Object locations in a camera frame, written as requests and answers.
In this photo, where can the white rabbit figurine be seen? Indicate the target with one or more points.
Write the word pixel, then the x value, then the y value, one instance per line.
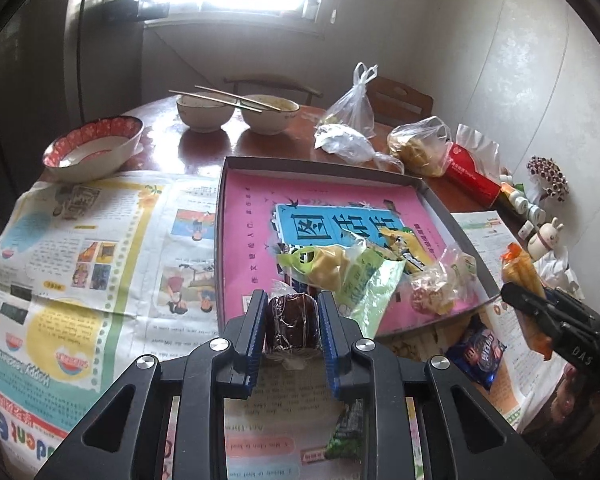
pixel 545 240

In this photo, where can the gold snack packet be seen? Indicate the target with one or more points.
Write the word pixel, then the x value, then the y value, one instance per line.
pixel 400 240

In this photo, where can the red floral bowl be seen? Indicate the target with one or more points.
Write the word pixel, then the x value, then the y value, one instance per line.
pixel 95 147

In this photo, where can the chopstick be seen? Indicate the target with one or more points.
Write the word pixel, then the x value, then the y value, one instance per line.
pixel 215 99
pixel 230 94

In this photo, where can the dark brown cake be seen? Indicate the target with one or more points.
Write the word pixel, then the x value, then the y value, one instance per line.
pixel 292 322

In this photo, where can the tied clear plastic bag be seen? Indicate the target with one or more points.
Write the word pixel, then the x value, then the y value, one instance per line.
pixel 355 105

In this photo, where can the dark green snack packet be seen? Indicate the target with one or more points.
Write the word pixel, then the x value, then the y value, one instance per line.
pixel 347 430

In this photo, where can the round biscuit packet green label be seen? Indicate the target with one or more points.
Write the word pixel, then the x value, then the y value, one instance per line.
pixel 462 265

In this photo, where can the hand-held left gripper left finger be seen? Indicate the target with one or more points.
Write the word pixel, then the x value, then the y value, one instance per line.
pixel 256 345

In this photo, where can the pink workbook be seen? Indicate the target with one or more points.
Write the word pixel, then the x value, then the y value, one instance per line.
pixel 250 210

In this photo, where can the orange yellow snack bag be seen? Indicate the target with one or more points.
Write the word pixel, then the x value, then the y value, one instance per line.
pixel 522 270

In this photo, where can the brown white flower ornament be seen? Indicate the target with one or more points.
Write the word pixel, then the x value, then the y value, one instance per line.
pixel 547 177

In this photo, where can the wooden chair with cutout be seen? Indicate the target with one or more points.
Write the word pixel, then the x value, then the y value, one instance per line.
pixel 400 95

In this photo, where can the blue snack packet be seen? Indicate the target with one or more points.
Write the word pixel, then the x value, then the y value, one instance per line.
pixel 477 352

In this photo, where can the newspaper with text columns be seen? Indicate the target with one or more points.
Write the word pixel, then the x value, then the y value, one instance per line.
pixel 485 235

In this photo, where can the yellow green snack packet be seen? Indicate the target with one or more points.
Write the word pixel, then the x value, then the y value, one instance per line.
pixel 325 265

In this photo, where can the cluster of small white bottles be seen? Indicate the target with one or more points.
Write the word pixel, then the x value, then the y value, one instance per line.
pixel 522 205

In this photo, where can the plastic bag of yellow food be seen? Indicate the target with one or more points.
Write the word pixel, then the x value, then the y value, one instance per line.
pixel 420 147

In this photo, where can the small white bowl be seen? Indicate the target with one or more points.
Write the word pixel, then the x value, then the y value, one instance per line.
pixel 205 112

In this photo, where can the pink box lid tray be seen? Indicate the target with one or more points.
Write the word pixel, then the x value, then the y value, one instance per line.
pixel 225 240

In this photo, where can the colourful newspaper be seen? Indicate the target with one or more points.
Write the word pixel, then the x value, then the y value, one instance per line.
pixel 105 260

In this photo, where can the red tissue pack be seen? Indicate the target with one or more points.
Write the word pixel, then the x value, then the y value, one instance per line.
pixel 472 175

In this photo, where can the light green snack packet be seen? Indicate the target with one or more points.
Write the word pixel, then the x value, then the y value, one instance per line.
pixel 375 285

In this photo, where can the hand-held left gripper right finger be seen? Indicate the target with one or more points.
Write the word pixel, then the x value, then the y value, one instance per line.
pixel 330 350

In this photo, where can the dark tall cabinet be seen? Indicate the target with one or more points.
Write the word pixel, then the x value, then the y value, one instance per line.
pixel 100 35

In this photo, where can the crumpled clear plastic bag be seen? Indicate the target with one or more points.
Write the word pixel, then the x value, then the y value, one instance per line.
pixel 345 142

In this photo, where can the crumpled white plastic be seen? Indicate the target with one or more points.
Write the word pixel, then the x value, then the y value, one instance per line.
pixel 560 270

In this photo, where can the clear pastry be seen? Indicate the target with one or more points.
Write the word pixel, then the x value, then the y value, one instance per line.
pixel 430 295

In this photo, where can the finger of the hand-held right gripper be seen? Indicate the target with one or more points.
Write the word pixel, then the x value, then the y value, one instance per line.
pixel 517 297
pixel 575 307

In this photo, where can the large white bowl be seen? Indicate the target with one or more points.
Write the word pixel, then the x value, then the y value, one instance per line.
pixel 270 115

